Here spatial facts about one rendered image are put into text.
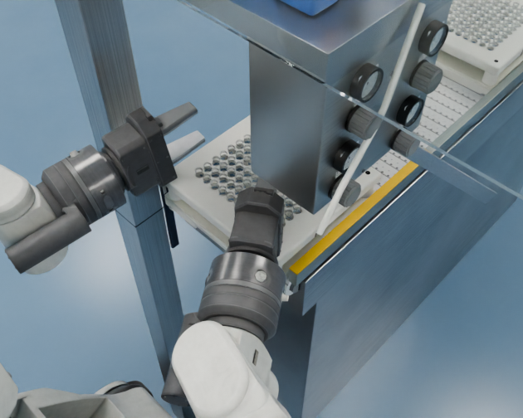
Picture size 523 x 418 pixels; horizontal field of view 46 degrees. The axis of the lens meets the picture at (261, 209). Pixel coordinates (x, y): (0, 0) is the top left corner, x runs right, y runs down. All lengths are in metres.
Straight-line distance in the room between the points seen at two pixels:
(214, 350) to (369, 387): 1.31
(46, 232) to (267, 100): 0.30
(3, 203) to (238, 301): 0.29
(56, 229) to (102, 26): 0.25
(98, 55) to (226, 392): 0.45
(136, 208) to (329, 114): 0.48
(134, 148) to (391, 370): 1.32
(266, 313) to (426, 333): 1.38
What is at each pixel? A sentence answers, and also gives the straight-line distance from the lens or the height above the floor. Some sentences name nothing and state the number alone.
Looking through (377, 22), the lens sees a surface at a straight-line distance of 0.42.
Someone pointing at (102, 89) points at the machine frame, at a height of 1.19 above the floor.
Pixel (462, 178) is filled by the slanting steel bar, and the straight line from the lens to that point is 1.01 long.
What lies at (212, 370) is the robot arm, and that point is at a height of 1.17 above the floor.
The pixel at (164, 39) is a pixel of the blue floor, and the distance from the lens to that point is 3.04.
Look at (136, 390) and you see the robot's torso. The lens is 1.18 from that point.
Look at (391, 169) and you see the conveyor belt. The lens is 1.08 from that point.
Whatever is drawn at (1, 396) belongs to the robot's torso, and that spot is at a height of 1.18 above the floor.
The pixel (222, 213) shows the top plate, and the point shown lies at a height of 1.01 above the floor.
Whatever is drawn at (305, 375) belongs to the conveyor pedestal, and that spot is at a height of 0.38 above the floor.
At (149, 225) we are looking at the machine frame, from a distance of 1.06.
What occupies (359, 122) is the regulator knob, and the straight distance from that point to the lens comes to 0.65.
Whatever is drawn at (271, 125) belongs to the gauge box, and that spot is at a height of 1.25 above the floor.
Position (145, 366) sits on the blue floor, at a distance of 1.92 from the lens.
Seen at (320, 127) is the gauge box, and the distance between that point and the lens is 0.62.
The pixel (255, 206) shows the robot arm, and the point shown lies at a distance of 0.69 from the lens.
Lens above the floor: 1.70
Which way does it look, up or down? 50 degrees down
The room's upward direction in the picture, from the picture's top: straight up
